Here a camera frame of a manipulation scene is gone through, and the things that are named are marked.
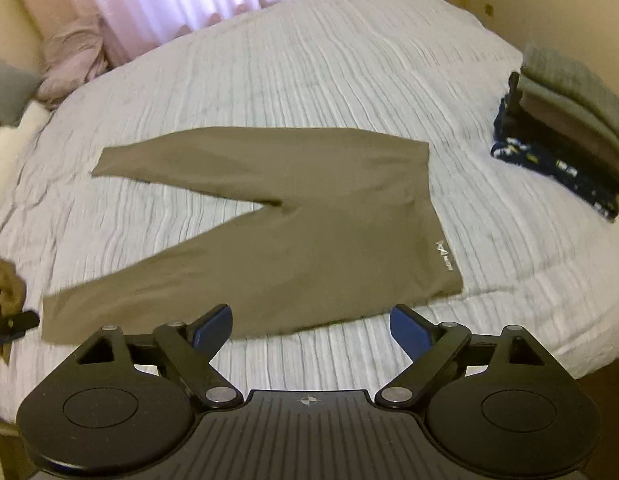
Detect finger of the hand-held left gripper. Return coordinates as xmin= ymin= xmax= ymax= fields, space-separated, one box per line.
xmin=0 ymin=311 xmax=40 ymax=348

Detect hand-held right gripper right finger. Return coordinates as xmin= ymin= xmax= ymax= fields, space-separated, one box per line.
xmin=375 ymin=304 xmax=546 ymax=409

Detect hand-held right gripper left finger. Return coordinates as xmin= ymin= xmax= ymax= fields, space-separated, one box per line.
xmin=74 ymin=304 xmax=242 ymax=407

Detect golden brown garment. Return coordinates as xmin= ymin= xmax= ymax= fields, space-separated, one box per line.
xmin=0 ymin=257 xmax=27 ymax=363

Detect olive brown pants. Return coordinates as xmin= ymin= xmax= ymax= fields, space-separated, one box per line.
xmin=42 ymin=127 xmax=463 ymax=346

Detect navy patterned folded garment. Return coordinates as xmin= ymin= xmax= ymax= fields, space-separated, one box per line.
xmin=491 ymin=100 xmax=619 ymax=222

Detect grey pillow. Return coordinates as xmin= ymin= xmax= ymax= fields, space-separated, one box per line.
xmin=0 ymin=60 xmax=42 ymax=126

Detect bed with striped white sheet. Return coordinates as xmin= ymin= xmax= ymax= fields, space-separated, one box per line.
xmin=0 ymin=0 xmax=619 ymax=426

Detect crumpled pink blanket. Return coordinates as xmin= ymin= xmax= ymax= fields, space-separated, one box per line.
xmin=36 ymin=15 xmax=115 ymax=107

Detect grey plain folded garment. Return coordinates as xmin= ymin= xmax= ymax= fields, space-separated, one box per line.
xmin=518 ymin=74 xmax=619 ymax=153

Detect pink thick curtain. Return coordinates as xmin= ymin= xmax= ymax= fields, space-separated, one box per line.
xmin=9 ymin=0 xmax=115 ymax=66

